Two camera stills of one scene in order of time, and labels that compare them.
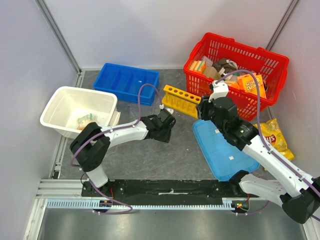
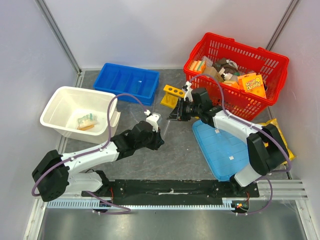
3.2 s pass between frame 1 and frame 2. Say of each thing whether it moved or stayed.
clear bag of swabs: stayed
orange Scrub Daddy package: stayed
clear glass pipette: stayed
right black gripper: moved
